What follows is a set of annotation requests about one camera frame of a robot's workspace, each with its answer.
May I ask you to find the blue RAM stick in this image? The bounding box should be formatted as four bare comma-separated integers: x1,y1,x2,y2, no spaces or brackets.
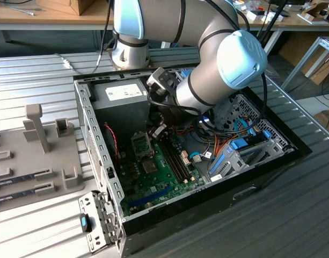
0,189,38,208
0,174,36,188

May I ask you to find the blue disk carrier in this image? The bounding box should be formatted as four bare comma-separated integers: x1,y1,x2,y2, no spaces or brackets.
229,131,273,153
209,153,237,178

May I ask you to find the brown cardboard box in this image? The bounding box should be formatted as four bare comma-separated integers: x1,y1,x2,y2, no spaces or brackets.
36,0,98,16

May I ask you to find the black open PC case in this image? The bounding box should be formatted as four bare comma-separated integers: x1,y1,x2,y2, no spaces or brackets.
72,61,313,258

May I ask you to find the open small cardboard box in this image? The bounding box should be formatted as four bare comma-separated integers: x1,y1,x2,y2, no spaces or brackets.
301,2,329,22

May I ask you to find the blue expansion slot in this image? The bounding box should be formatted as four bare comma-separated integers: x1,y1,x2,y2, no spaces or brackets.
128,187,172,211

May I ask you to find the orange power wire bundle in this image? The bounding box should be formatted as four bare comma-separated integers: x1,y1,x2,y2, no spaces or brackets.
177,126,235,162

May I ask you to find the black teal latch button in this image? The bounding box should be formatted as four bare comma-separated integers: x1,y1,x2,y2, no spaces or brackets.
81,214,93,233

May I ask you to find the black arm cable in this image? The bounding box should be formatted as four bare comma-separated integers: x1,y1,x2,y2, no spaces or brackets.
96,0,269,135

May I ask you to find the grey parts rack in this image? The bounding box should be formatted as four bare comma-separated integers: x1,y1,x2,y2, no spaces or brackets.
0,103,86,215

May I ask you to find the grey cable silver plug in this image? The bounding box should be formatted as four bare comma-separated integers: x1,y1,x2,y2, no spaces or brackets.
55,53,82,74

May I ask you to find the blue wire white plug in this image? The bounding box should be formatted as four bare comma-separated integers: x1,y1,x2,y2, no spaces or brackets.
190,152,218,164

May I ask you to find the red black twisted wire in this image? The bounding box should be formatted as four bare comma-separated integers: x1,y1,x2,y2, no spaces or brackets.
104,123,121,162

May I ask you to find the silver CPU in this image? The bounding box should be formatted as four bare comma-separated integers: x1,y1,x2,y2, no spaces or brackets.
142,160,160,175

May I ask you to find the grey metal disk bay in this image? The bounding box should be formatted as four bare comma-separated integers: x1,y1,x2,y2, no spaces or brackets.
208,138,296,185

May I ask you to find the black RAM slot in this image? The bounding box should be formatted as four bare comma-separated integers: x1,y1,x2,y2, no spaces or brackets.
158,138,189,185
166,134,196,182

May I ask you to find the grey power supply unit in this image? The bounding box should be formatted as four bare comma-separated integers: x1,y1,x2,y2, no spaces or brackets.
91,80,152,135

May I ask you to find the aluminium profile frame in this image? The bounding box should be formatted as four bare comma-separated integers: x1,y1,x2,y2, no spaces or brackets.
281,36,329,92

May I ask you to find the green motherboard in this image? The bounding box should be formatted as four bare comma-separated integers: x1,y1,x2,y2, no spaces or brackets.
118,133,209,219

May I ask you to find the clear plastic packet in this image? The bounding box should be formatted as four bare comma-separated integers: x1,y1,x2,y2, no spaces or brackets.
232,0,247,13

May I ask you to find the metal socket cover frame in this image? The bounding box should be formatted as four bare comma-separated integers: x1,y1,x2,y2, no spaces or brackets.
130,132,156,161

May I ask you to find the small silver wrist camera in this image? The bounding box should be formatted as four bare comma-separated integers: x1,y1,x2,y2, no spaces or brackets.
152,124,168,140

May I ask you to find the grey metal card bracket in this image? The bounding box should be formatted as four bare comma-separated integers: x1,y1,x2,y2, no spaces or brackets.
78,190,123,255

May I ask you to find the wooden desk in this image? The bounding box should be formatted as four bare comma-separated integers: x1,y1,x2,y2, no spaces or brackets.
0,0,115,31
233,0,329,64

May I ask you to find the black tripod stand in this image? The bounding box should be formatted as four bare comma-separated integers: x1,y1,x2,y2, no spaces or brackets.
258,0,290,44

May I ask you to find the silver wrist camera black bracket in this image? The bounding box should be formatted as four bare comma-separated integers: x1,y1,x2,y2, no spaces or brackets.
146,67,179,95

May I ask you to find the large flat cardboard sheet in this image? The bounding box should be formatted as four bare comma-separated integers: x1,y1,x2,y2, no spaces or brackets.
278,33,329,85

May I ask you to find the flat blue data wire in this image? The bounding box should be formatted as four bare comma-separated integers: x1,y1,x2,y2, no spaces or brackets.
233,119,259,139

